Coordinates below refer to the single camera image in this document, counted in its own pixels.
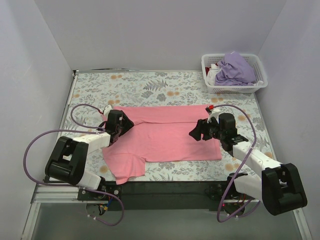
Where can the pink t shirt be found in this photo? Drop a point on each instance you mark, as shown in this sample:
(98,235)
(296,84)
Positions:
(160,134)

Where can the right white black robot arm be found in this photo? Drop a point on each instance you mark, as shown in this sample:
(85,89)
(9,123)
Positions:
(277,185)

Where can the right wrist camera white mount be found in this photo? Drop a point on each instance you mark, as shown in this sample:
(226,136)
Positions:
(213,113)

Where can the floral table mat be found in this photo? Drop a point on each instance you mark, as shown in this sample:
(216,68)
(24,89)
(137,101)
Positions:
(166,88)

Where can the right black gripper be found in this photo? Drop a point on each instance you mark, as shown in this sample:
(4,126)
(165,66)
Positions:
(205,129)

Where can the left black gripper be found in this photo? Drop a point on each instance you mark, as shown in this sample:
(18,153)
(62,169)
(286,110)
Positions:
(122,122)

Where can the white garment in basket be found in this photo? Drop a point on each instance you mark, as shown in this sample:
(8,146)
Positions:
(214,70)

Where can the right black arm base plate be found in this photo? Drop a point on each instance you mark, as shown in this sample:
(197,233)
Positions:
(215,192)

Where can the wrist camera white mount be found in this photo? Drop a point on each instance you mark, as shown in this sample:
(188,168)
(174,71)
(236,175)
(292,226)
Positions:
(105,112)
(213,113)

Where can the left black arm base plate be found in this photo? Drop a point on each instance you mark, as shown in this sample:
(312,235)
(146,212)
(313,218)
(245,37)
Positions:
(88,195)

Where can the aluminium frame rail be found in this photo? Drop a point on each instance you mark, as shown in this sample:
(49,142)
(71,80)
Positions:
(154,210)

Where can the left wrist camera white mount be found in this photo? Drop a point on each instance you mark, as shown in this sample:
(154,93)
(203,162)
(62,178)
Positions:
(105,112)

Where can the purple t shirt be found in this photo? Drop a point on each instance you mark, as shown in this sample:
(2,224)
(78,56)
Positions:
(235,71)

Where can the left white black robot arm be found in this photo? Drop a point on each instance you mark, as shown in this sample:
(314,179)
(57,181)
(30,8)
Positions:
(67,162)

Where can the dark red garment in basket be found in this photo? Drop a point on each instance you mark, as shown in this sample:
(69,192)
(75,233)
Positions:
(207,69)

